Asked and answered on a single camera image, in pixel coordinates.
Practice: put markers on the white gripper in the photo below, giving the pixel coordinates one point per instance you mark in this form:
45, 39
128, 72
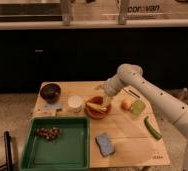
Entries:
112, 86

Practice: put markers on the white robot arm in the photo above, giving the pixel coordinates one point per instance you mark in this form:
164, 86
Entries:
175, 110

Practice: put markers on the red bowl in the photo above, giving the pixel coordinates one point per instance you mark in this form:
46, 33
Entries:
97, 115

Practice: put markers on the dark brown bowl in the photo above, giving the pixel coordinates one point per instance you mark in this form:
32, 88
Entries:
50, 92

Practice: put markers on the black pen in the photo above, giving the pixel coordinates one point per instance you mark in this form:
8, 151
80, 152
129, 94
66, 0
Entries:
134, 93

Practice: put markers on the orange peach fruit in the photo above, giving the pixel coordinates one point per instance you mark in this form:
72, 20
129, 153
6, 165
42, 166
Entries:
126, 104

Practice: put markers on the light green sponge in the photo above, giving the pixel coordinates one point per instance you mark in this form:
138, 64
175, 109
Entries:
137, 107

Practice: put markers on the white cup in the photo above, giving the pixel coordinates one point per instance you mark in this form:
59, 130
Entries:
75, 103

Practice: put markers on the blue sponge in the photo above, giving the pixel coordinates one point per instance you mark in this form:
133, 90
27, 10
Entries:
105, 145

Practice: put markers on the green cucumber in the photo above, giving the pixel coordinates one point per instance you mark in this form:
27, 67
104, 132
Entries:
151, 129

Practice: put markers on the bunch of red grapes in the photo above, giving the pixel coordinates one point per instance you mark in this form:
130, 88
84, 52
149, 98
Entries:
49, 133

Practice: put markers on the green plastic tray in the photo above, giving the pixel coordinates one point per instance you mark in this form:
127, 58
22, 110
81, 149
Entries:
68, 152

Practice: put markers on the black chair back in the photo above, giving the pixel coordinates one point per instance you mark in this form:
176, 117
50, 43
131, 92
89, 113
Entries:
6, 161

